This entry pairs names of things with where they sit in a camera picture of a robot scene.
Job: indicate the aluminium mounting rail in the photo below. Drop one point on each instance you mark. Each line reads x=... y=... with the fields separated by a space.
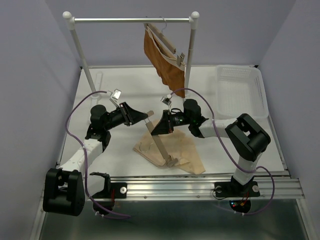
x=194 y=188

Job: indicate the white plastic basket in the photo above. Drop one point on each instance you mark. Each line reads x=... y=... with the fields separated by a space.
x=240 y=89

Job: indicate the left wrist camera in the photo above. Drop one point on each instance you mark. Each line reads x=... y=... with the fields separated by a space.
x=114 y=97

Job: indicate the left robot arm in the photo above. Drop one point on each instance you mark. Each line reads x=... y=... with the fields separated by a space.
x=67 y=188

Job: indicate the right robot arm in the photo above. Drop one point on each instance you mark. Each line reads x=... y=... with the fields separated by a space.
x=247 y=136

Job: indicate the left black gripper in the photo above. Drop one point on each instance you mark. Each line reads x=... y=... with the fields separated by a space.
x=131 y=116

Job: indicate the wooden clip hanger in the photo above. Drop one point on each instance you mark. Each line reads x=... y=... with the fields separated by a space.
x=153 y=149

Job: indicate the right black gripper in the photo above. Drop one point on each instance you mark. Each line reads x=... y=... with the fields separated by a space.
x=164 y=126

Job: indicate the white clothes rack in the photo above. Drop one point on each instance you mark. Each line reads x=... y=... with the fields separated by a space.
x=193 y=20

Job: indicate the brown underwear on hanger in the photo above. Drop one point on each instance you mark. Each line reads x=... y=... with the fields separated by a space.
x=171 y=73

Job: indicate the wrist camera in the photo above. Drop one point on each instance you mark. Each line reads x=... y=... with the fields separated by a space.
x=114 y=97
x=167 y=101

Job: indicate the beige underwear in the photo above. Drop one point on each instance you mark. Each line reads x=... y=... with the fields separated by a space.
x=182 y=147

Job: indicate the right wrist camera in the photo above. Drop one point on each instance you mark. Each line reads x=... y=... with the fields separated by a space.
x=167 y=101

